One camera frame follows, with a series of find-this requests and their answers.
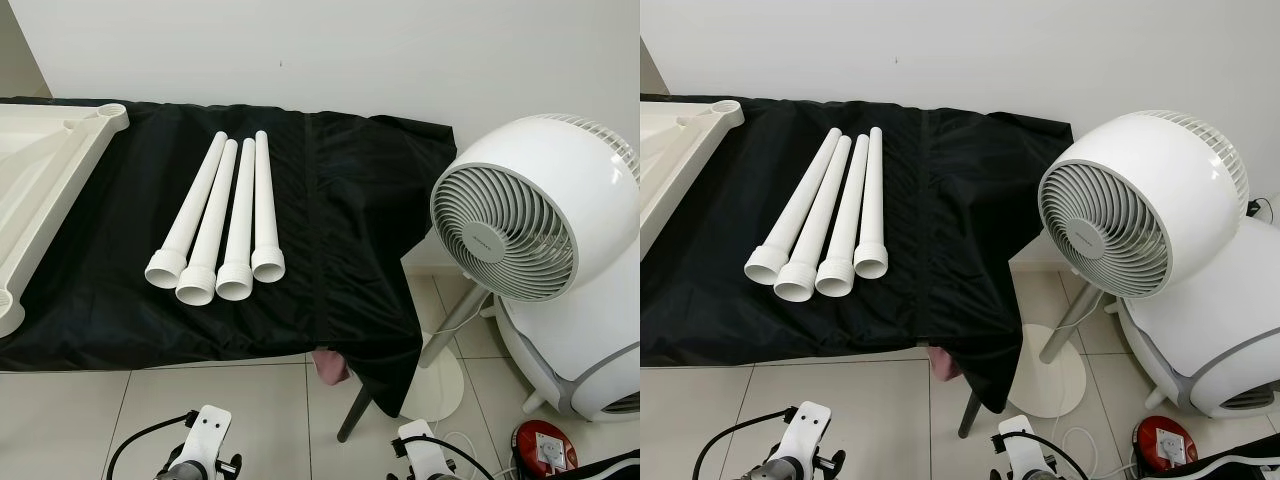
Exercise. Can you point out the white grey rounded appliance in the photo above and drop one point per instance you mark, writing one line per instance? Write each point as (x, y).
(1220, 300)
(560, 345)

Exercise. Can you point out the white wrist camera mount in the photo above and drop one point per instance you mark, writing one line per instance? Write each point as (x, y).
(425, 455)
(210, 430)
(1018, 450)
(808, 428)

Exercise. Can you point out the white plastic table leg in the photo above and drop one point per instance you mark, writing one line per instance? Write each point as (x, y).
(872, 200)
(800, 198)
(213, 215)
(820, 212)
(195, 200)
(240, 215)
(846, 210)
(265, 200)

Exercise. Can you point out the white plastic children table top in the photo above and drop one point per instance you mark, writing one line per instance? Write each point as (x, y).
(40, 170)
(680, 150)

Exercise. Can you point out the grey metal table leg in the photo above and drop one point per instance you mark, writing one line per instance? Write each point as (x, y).
(971, 415)
(353, 415)

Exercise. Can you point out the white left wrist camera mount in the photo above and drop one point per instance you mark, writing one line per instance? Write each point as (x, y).
(210, 430)
(808, 428)

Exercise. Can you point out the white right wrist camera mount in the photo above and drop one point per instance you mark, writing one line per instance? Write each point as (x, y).
(425, 455)
(1018, 450)

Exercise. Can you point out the pink fabric item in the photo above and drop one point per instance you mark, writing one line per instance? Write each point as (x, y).
(945, 365)
(330, 368)

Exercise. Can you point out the white round standing fan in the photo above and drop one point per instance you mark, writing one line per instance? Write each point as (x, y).
(560, 170)
(1170, 170)

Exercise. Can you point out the black bag with white trim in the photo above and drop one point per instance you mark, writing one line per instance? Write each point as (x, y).
(610, 470)
(1230, 462)

